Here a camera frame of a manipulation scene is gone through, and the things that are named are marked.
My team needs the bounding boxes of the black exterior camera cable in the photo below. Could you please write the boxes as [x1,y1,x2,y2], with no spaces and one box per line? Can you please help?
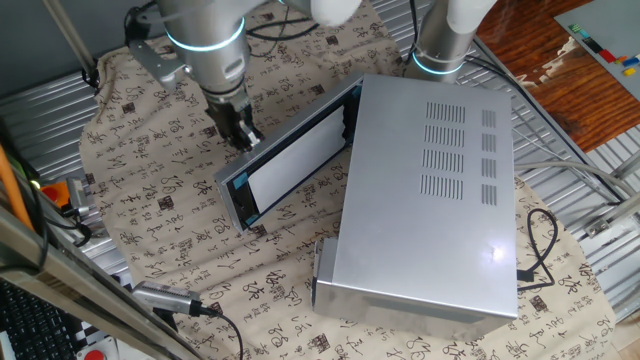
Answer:
[198,305,246,360]

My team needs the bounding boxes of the black white marker board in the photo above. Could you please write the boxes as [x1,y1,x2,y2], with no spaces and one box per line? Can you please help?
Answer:
[69,318,109,346]

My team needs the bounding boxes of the black microwave power cable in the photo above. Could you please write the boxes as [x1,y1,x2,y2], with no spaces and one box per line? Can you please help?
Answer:
[515,207,560,294]

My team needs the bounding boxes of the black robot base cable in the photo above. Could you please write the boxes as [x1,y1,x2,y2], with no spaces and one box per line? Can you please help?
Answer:
[462,52,624,204]

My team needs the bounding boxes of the small silver camera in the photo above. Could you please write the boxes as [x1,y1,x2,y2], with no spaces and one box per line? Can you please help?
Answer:
[66,177,92,217]

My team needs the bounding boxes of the aluminium frame bar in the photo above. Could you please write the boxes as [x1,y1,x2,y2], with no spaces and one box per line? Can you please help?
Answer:
[0,202,204,360]

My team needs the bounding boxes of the aluminium corner bracket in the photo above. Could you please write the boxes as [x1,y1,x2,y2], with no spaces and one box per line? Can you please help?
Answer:
[582,192,640,240]

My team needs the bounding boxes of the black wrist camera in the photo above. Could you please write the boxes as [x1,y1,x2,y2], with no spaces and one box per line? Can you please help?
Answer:
[122,3,154,47]

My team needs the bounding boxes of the thin grey frame pole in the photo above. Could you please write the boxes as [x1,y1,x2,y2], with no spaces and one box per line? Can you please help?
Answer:
[41,0,100,84]

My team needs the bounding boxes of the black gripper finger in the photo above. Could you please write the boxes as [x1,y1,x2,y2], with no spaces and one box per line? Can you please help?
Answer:
[239,115,265,151]
[228,122,251,152]

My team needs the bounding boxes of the silver camera mount bracket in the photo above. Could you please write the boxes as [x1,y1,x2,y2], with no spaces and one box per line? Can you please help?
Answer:
[126,35,195,92]

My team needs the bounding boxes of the orange pole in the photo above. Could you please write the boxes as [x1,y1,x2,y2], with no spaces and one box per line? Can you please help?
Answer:
[0,143,35,232]

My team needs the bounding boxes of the grey box with red buttons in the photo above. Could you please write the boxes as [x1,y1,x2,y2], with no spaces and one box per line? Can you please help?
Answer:
[74,337,120,360]

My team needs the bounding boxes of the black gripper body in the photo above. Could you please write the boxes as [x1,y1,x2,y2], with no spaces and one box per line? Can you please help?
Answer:
[203,91,256,147]

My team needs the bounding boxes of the silver exterior camera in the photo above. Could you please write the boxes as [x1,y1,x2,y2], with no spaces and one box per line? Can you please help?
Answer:
[131,280,204,318]

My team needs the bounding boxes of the silver microwave door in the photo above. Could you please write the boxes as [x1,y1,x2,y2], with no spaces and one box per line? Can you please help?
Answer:
[213,73,365,235]

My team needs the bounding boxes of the black keyboard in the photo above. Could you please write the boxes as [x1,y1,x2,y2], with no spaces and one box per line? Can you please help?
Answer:
[0,278,77,360]

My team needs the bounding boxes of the grey board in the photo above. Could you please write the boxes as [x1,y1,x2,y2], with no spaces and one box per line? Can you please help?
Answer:
[553,0,640,103]

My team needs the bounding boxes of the silver microwave body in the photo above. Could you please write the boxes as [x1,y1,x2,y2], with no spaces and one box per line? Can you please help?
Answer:
[310,73,520,342]

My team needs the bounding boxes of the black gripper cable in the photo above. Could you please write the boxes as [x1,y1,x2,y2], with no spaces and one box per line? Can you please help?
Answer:
[247,29,301,59]

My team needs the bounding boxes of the orange emergency stop box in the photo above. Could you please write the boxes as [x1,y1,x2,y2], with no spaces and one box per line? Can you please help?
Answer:
[39,180,72,210]

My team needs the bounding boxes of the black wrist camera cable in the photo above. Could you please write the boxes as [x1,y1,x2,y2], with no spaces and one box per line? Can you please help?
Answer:
[244,2,321,44]

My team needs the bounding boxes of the grey cable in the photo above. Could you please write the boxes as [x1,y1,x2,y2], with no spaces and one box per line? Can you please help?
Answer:
[513,159,637,200]

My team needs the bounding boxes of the beige calligraphy print cloth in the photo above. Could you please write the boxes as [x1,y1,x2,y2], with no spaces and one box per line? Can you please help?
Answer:
[78,0,617,360]

